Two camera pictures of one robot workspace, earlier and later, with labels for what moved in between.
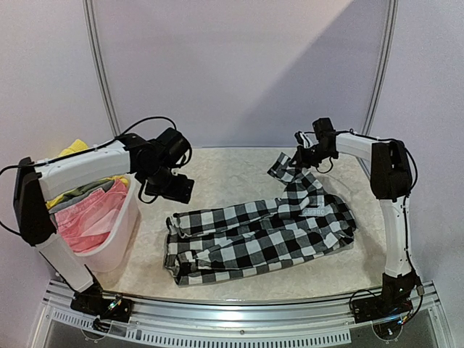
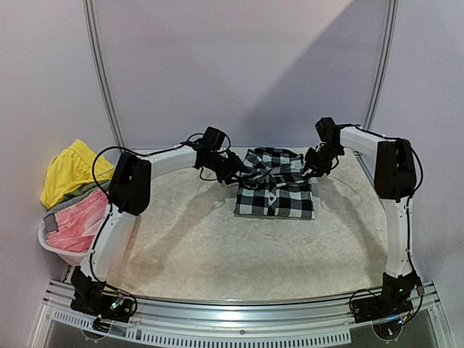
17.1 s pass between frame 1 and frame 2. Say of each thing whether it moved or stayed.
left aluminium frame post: stayed
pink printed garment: stayed
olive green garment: stayed
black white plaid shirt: moved
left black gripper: moved
